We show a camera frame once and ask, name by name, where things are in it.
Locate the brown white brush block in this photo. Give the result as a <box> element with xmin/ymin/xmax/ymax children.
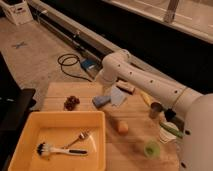
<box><xmin>116</xmin><ymin>81</ymin><xmax>135</xmax><ymax>94</ymax></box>

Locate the white bowl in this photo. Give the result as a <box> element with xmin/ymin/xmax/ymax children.
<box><xmin>159</xmin><ymin>122</ymin><xmax>178</xmax><ymax>143</ymax></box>

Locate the yellow banana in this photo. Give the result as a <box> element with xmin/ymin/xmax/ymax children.
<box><xmin>140</xmin><ymin>91</ymin><xmax>151</xmax><ymax>107</ymax></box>

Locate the green plastic cup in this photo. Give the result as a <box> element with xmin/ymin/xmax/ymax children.
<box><xmin>144</xmin><ymin>141</ymin><xmax>160</xmax><ymax>158</ymax></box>

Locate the white cardboard box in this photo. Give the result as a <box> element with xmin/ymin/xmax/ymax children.
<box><xmin>0</xmin><ymin>0</ymin><xmax>33</xmax><ymax>26</ymax></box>

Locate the black chair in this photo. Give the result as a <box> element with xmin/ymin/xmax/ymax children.
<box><xmin>0</xmin><ymin>52</ymin><xmax>36</xmax><ymax>171</ymax></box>

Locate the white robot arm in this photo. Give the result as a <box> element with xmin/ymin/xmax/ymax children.
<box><xmin>96</xmin><ymin>49</ymin><xmax>213</xmax><ymax>171</ymax></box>

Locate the blue sponge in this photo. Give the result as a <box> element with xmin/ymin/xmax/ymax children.
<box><xmin>92</xmin><ymin>96</ymin><xmax>110</xmax><ymax>108</ymax></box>

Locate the orange yellow fruit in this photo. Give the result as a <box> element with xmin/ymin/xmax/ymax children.
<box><xmin>117</xmin><ymin>120</ymin><xmax>129</xmax><ymax>135</ymax></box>

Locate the metal cup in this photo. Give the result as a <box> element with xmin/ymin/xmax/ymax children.
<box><xmin>149</xmin><ymin>102</ymin><xmax>163</xmax><ymax>119</ymax></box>

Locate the yellow plastic tray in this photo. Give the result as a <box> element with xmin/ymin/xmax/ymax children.
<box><xmin>8</xmin><ymin>111</ymin><xmax>106</xmax><ymax>171</ymax></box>

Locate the blue grey power box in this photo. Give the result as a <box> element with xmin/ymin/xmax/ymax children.
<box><xmin>80</xmin><ymin>59</ymin><xmax>102</xmax><ymax>79</ymax></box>

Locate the black white dish brush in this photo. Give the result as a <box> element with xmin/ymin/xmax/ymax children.
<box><xmin>37</xmin><ymin>142</ymin><xmax>88</xmax><ymax>157</ymax></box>

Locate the light blue cloth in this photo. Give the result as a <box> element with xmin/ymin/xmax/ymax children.
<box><xmin>110</xmin><ymin>86</ymin><xmax>126</xmax><ymax>106</ymax></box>

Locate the bunch of dark grapes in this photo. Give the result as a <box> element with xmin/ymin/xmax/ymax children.
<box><xmin>64</xmin><ymin>96</ymin><xmax>80</xmax><ymax>111</ymax></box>

